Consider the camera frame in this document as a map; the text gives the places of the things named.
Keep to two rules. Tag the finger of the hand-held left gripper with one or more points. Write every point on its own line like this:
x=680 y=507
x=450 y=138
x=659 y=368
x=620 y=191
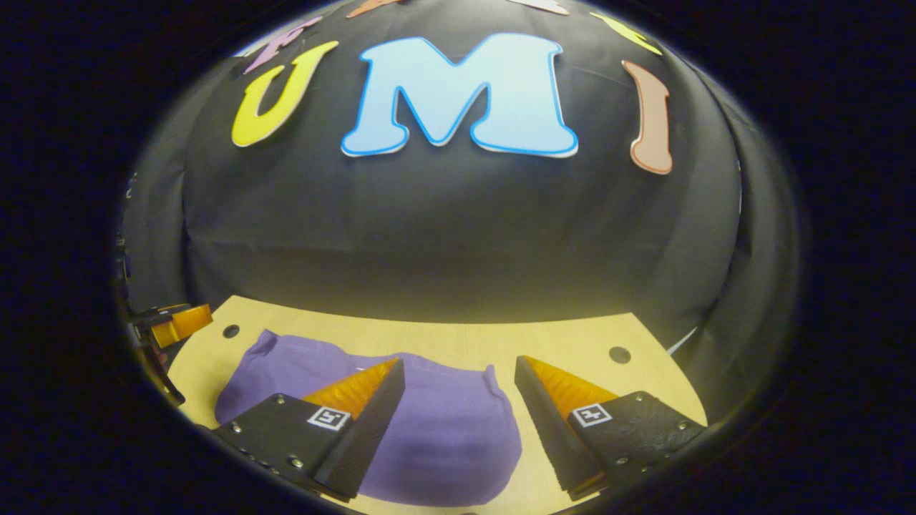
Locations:
x=184 y=323

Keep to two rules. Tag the purple button shirt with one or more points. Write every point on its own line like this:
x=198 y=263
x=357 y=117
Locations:
x=451 y=429

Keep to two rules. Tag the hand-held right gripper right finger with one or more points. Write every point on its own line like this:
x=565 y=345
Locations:
x=551 y=429

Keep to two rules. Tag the black backdrop cloth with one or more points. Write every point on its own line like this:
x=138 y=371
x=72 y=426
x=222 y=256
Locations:
x=429 y=236

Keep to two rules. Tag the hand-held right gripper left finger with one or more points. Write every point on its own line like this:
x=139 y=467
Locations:
x=365 y=436

